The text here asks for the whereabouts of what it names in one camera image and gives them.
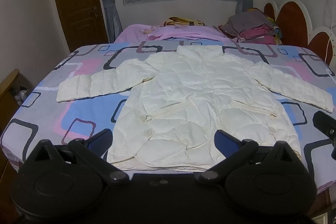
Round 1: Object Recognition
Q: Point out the white puffer jacket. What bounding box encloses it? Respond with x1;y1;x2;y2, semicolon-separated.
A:
56;46;334;170

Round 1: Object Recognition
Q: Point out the stack of folded clothes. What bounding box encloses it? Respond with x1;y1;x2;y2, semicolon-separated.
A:
218;8;282;46

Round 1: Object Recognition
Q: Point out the patterned grey bed sheet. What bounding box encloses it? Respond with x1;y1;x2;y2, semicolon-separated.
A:
1;40;335;191

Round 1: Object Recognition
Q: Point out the wooden bedside furniture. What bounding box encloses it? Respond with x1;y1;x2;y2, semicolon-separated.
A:
0;68;30;133

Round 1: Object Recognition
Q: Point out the red and white headboard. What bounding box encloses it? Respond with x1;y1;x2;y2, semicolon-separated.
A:
264;0;335;68

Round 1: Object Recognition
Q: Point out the pink blanket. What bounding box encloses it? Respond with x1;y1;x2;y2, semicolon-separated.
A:
114;24;230;43

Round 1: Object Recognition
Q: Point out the yellow patterned pillow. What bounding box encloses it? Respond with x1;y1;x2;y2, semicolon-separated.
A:
162;16;205;27

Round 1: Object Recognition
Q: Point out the white cable on wall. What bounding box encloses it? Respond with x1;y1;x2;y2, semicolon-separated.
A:
323;0;336;64

